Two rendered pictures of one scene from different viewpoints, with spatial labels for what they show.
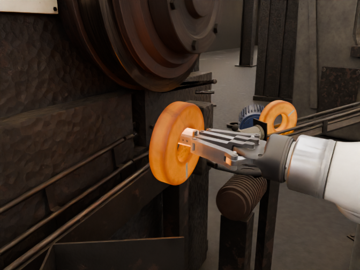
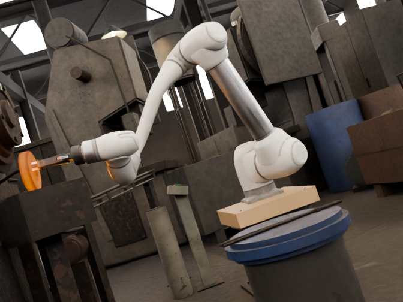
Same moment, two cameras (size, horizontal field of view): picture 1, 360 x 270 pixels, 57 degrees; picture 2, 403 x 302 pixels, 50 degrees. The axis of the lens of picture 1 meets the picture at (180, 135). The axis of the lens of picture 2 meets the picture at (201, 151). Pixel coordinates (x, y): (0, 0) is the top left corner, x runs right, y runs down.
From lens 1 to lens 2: 1.26 m
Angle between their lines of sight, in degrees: 43
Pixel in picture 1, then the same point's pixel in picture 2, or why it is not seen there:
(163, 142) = (26, 163)
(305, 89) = (96, 227)
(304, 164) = (87, 147)
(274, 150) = (74, 148)
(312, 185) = (93, 153)
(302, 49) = not seen: hidden behind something
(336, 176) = (99, 145)
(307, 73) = not seen: hidden behind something
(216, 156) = (52, 160)
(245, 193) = (74, 239)
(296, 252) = not seen: outside the picture
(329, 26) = (92, 168)
